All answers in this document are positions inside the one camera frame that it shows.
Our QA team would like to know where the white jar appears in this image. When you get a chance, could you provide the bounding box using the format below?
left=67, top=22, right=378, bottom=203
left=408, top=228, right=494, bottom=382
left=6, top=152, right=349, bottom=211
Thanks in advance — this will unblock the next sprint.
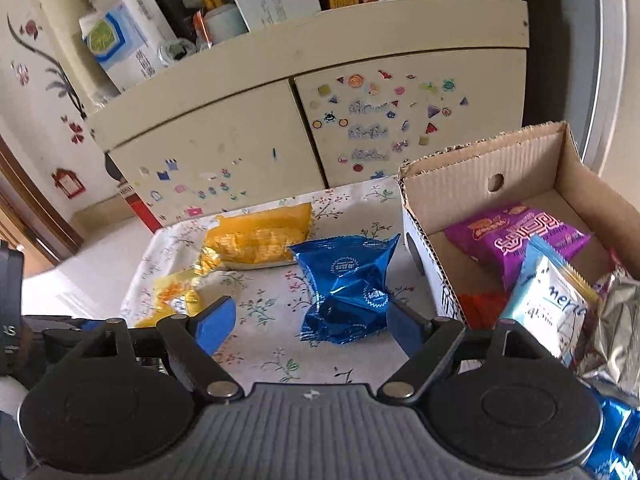
left=204, top=4, right=248, bottom=43

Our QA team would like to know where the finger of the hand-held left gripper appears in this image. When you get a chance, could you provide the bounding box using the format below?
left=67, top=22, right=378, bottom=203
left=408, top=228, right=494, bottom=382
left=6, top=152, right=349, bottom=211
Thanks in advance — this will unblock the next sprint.
left=22, top=314, right=108, bottom=343

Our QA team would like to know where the orange snack packet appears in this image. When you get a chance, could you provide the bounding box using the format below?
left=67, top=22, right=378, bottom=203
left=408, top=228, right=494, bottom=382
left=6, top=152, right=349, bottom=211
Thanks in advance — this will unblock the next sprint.
left=457, top=292, right=511, bottom=331

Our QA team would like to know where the light blue snack packet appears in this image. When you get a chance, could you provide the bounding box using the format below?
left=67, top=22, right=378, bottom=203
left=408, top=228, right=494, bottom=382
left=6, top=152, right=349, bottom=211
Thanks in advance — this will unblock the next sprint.
left=500, top=234, right=601, bottom=368

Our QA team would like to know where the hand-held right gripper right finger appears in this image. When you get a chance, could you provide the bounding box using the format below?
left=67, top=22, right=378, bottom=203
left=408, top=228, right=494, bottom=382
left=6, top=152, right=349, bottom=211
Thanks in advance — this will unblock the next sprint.
left=386, top=297, right=551, bottom=404

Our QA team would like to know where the purple snack packet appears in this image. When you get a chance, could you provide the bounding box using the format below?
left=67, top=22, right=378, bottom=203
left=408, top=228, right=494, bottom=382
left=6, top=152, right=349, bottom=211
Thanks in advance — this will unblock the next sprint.
left=444, top=205, right=592, bottom=291

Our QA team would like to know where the dark grey door frame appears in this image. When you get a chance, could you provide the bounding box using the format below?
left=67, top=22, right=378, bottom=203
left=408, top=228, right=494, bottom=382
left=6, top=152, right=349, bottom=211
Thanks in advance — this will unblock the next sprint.
left=517, top=0, right=628, bottom=171

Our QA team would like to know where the cream cabinet with stickers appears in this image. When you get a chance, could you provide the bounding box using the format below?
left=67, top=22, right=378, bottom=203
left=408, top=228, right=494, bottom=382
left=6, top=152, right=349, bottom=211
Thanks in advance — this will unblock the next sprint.
left=20, top=0, right=531, bottom=226

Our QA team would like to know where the small yellow snack packet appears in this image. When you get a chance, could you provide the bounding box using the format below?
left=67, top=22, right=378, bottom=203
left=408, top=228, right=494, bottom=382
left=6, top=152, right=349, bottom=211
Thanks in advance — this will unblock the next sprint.
left=135, top=267, right=236, bottom=328

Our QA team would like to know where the brown wooden door frame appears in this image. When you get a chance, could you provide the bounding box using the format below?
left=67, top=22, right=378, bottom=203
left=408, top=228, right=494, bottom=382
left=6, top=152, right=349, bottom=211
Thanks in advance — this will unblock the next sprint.
left=0, top=135, right=83, bottom=266

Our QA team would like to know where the brown cardboard box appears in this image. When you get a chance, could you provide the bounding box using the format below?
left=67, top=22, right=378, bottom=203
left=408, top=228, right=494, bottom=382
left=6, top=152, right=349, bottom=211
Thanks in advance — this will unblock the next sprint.
left=398, top=121, right=640, bottom=461

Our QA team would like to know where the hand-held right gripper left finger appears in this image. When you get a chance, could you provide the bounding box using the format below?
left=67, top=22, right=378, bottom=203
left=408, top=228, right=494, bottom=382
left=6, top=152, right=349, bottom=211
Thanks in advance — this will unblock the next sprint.
left=37, top=296, right=246, bottom=404

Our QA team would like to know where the large yellow snack packet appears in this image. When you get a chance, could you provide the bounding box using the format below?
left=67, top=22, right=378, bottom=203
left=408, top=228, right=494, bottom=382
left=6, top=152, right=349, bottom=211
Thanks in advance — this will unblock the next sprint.
left=195, top=202, right=314, bottom=273

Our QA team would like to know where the silver foil snack packet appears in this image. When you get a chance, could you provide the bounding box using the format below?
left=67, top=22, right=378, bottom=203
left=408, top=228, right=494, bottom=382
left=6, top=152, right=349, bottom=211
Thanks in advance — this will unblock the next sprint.
left=575, top=265, right=640, bottom=406

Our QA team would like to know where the white box blue green label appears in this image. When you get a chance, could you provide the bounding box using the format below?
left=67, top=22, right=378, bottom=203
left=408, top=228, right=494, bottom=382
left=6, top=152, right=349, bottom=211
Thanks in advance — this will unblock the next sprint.
left=79, top=0, right=178, bottom=93

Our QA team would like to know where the blue foil snack packet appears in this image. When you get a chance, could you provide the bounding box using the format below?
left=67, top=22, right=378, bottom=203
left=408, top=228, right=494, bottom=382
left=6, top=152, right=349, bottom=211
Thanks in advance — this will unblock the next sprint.
left=582, top=395, right=640, bottom=480
left=290, top=233, right=402, bottom=347

